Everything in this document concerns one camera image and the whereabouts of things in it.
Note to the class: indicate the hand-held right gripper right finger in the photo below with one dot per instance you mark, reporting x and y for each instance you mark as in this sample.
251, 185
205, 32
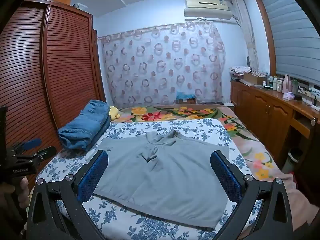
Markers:
225, 177

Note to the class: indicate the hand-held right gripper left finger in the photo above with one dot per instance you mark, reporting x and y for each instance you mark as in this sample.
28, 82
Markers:
93, 177

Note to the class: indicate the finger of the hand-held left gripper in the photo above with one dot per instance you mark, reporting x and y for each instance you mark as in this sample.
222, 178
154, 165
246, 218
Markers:
31, 143
40, 154

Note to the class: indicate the grey pants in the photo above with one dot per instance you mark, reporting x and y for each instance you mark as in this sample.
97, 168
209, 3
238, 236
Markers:
165, 180

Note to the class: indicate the person's left hand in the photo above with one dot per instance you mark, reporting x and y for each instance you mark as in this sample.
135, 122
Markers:
23, 192

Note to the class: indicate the colourful flower blanket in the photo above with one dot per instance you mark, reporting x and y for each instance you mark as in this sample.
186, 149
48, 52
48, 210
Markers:
235, 127

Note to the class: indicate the folded blue jeans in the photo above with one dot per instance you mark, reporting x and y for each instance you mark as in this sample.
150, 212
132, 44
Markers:
85, 125

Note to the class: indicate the blue floral bedsheet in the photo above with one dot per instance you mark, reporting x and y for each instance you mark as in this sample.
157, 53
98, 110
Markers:
200, 130

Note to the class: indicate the yellow plush toy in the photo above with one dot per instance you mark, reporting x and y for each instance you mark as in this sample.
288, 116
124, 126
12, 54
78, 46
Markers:
114, 112

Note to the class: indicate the wooden sideboard cabinet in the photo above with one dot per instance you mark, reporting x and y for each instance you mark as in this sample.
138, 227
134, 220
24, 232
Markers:
262, 115

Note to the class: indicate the dark trash bin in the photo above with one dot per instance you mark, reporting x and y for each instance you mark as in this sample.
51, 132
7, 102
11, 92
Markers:
295, 158

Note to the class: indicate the person's leg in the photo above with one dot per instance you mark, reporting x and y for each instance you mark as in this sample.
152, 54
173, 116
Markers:
301, 205

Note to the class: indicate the brown louvered wooden wardrobe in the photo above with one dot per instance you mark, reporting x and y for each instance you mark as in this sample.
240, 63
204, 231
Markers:
62, 67

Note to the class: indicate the blue covered box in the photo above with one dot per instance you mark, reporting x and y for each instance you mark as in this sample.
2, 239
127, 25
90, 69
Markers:
185, 97

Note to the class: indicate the cardboard box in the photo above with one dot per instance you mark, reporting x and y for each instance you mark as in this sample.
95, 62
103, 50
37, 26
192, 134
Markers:
253, 78

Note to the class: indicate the small pink box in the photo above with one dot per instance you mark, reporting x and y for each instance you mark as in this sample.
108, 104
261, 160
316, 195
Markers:
288, 96

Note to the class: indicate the stack of folded cloth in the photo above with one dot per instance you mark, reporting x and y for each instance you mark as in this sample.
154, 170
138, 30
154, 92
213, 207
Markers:
240, 70

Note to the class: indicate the row of bottles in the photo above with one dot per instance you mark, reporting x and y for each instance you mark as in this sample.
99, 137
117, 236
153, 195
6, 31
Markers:
278, 83

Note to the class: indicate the white power strip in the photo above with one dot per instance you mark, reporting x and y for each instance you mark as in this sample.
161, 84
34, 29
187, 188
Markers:
310, 93

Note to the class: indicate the white box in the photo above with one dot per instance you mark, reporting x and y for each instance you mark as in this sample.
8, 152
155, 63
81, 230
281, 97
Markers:
80, 5

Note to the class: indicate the beige lace window curtain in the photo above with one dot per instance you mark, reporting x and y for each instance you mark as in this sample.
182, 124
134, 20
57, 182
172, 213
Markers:
247, 30

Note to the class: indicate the wall air conditioner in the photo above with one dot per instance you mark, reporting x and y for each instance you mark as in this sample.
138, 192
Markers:
207, 7

